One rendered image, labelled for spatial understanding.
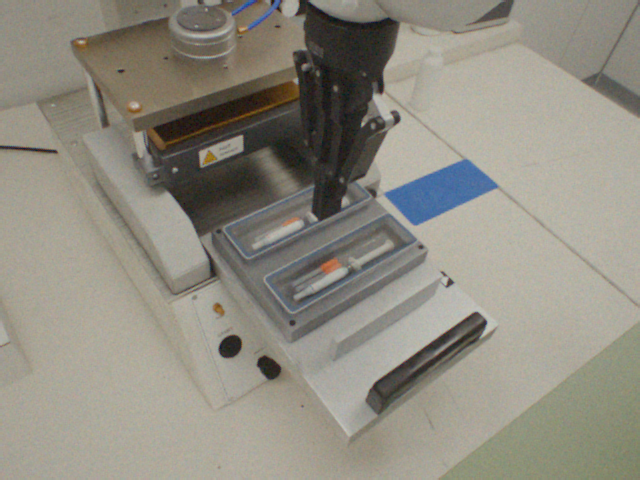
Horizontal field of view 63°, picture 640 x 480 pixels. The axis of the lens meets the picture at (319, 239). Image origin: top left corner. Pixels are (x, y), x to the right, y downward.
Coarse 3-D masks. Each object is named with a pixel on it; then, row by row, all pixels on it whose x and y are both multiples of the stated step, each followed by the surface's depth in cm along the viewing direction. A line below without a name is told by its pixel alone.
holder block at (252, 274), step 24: (240, 216) 63; (360, 216) 65; (216, 240) 61; (312, 240) 62; (240, 264) 59; (264, 264) 59; (408, 264) 62; (264, 288) 57; (360, 288) 58; (312, 312) 55; (336, 312) 58; (288, 336) 55
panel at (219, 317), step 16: (208, 288) 65; (224, 288) 66; (192, 304) 64; (208, 304) 66; (224, 304) 67; (208, 320) 67; (224, 320) 68; (240, 320) 70; (208, 336) 67; (224, 336) 69; (240, 336) 70; (256, 336) 72; (208, 352) 68; (240, 352) 71; (256, 352) 73; (272, 352) 75; (224, 368) 70; (240, 368) 72; (256, 368) 74; (224, 384) 71; (240, 384) 73; (256, 384) 75
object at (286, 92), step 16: (256, 96) 69; (272, 96) 69; (288, 96) 69; (208, 112) 66; (224, 112) 66; (240, 112) 66; (256, 112) 67; (160, 128) 63; (176, 128) 63; (192, 128) 63; (208, 128) 64; (160, 144) 63; (176, 144) 62
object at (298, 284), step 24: (384, 216) 64; (336, 240) 61; (360, 240) 61; (384, 240) 62; (408, 240) 62; (312, 264) 58; (336, 264) 59; (360, 264) 59; (288, 288) 56; (312, 288) 56
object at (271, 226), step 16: (304, 192) 66; (352, 192) 66; (272, 208) 63; (288, 208) 64; (304, 208) 64; (240, 224) 61; (256, 224) 62; (272, 224) 62; (288, 224) 62; (304, 224) 62; (240, 240) 60; (256, 240) 60; (272, 240) 60
